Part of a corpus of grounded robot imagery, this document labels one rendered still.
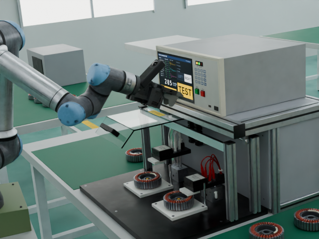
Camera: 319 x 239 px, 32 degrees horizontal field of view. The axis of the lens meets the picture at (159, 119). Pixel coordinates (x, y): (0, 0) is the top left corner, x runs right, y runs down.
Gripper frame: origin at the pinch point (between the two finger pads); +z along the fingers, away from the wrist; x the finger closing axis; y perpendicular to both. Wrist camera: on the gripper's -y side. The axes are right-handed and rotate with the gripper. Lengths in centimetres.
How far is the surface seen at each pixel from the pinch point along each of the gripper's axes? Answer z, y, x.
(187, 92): 7.1, -1.2, -6.5
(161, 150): 11.3, 24.0, -17.8
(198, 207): 15.7, 37.3, 10.2
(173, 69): 4.1, -7.7, -16.1
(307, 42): 276, -81, -234
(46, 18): 99, -33, -468
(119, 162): 18, 40, -58
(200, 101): 8.1, 0.7, 1.8
